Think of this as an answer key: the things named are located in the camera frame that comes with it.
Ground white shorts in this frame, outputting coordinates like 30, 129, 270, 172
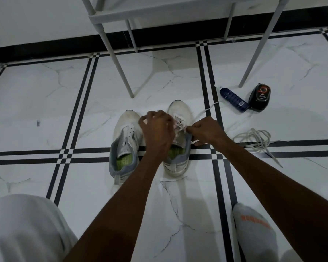
0, 193, 78, 262

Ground grey metal shelf rack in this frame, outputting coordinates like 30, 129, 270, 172
80, 0, 292, 99

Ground white shoelace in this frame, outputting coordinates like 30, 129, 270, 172
172, 102, 222, 145
232, 128, 284, 169

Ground dark blue spray bottle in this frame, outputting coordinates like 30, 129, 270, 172
214, 85, 249, 114

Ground white sock with orange print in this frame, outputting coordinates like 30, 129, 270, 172
232, 203, 279, 262

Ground white sneaker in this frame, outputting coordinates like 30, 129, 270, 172
109, 110, 144, 186
163, 100, 193, 178

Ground person's left forearm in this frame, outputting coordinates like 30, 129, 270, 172
63, 152, 169, 262

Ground person's right hand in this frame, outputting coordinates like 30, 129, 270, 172
186, 116, 230, 147

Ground person's right forearm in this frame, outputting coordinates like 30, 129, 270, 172
218, 138, 328, 262

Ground black shoe polish container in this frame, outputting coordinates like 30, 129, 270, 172
248, 83, 272, 112

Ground person's left hand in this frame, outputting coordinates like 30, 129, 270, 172
138, 110, 177, 159

